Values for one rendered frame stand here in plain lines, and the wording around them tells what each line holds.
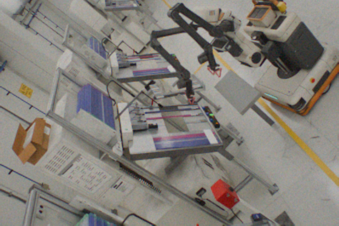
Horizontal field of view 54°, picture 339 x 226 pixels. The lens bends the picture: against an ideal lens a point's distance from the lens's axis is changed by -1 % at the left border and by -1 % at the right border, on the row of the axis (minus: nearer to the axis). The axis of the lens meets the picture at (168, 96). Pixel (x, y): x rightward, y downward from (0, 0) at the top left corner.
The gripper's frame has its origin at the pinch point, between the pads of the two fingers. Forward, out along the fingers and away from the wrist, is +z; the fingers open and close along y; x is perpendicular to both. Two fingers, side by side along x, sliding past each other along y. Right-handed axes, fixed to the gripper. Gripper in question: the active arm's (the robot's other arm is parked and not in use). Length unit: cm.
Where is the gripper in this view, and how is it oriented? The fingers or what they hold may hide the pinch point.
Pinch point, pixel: (190, 101)
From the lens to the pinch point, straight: 291.5
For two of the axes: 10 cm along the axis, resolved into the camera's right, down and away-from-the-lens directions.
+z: 1.0, 8.8, 4.6
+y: 1.9, 4.3, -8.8
